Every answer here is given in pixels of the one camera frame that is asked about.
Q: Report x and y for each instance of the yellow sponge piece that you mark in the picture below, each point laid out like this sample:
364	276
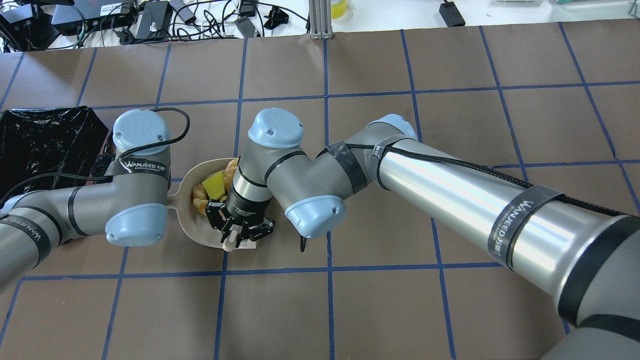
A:
214	185

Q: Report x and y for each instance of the brown toy bread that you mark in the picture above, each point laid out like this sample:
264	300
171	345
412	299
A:
229	173

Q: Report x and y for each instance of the beige plastic dustpan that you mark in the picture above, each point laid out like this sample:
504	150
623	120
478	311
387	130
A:
194	225

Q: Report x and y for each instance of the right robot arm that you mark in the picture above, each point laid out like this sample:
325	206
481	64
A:
584	255

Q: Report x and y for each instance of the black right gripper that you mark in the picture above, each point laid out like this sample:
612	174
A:
247	209

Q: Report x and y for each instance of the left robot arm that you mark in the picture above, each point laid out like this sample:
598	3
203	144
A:
130	210

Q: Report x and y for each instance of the aluminium frame post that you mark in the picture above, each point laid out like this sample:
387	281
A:
319	20

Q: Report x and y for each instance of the yellow tape roll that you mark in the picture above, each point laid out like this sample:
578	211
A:
340	8

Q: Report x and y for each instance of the black power adapter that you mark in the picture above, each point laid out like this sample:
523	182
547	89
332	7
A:
450	14

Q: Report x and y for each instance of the bin with black bag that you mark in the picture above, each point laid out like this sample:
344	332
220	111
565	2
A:
39	141

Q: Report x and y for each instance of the toy croissant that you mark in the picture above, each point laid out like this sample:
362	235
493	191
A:
200	198

